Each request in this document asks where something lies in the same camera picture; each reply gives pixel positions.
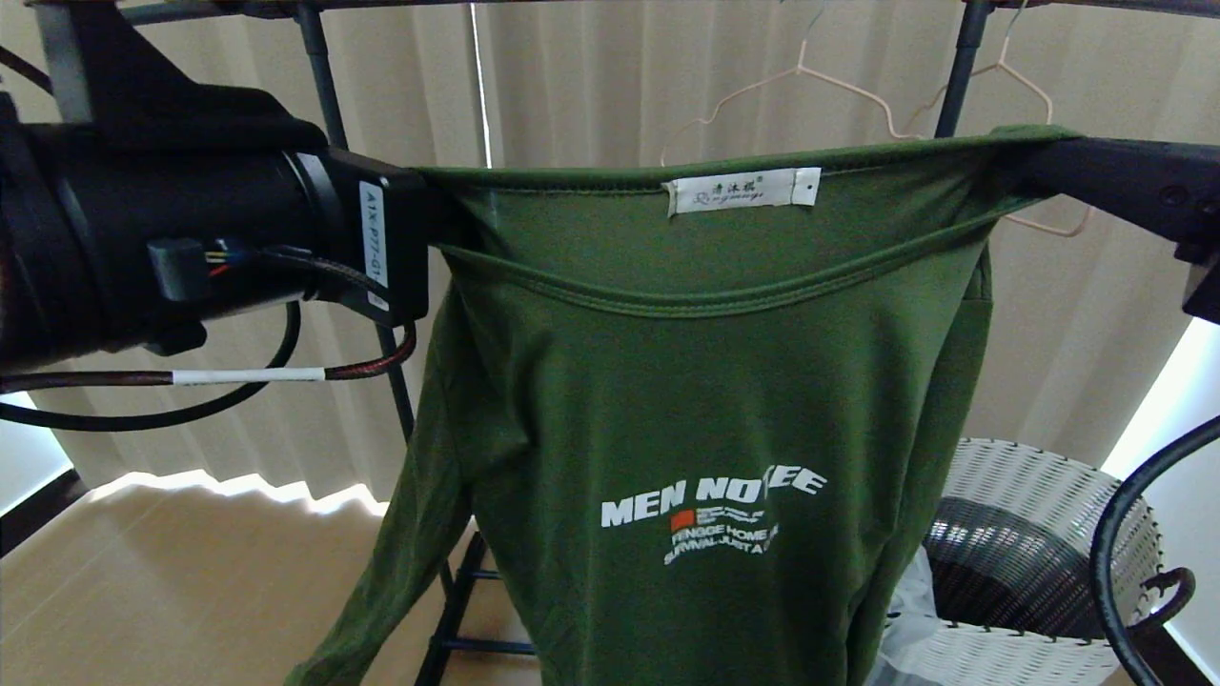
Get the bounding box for black cable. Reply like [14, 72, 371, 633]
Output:
[1089, 414, 1220, 686]
[0, 300, 302, 433]

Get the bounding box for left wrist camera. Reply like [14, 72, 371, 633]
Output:
[27, 0, 330, 151]

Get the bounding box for green long-sleeved shirt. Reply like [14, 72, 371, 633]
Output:
[286, 124, 1083, 686]

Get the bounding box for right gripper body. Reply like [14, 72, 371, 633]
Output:
[1174, 240, 1220, 327]

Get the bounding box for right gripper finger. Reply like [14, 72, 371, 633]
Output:
[994, 136, 1220, 252]

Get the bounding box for pale grey shorts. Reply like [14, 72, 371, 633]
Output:
[877, 543, 942, 686]

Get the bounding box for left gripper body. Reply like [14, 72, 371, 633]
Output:
[38, 126, 432, 371]

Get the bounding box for pink clothes hanger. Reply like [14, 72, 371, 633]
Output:
[904, 0, 1094, 239]
[660, 10, 921, 171]

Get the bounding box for black clothes rack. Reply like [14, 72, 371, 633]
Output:
[119, 0, 1220, 686]

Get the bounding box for white laundry basket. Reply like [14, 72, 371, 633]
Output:
[891, 436, 1198, 686]

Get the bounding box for beige curtain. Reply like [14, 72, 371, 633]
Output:
[0, 0, 1220, 506]

